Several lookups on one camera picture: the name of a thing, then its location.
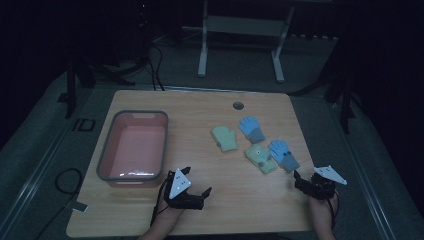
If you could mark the person's left hand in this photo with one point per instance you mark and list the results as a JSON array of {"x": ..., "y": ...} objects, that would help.
[{"x": 168, "y": 213}]

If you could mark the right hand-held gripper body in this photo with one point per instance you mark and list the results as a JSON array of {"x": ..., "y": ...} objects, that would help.
[{"x": 321, "y": 188}]

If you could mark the pink bin with grey rim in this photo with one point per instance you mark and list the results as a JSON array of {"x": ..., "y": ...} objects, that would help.
[{"x": 133, "y": 150}]

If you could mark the dark equipment rack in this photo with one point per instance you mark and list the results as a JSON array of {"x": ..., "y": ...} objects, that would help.
[{"x": 143, "y": 30}]

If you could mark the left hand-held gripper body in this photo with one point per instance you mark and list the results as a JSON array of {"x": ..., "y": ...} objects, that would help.
[{"x": 180, "y": 186}]

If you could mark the black tripod stand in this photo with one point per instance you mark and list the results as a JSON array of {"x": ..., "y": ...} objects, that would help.
[
  {"x": 346, "y": 110},
  {"x": 70, "y": 90}
]

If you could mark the grey tape piece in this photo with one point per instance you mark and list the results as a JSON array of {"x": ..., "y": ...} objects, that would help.
[{"x": 80, "y": 206}]

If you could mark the white metal stand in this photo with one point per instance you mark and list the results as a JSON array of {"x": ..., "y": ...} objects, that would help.
[{"x": 245, "y": 26}]

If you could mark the plain blue glove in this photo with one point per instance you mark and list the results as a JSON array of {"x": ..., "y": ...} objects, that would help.
[{"x": 250, "y": 126}]

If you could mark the blue glove with dots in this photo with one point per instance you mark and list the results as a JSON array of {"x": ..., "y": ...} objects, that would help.
[{"x": 283, "y": 155}]

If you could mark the green glove with face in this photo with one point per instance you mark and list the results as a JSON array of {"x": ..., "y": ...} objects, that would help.
[{"x": 261, "y": 158}]

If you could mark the person's right hand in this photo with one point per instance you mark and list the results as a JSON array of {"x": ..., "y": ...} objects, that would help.
[{"x": 321, "y": 206}]

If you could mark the plain green glove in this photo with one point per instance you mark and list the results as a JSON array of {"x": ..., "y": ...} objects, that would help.
[{"x": 225, "y": 138}]

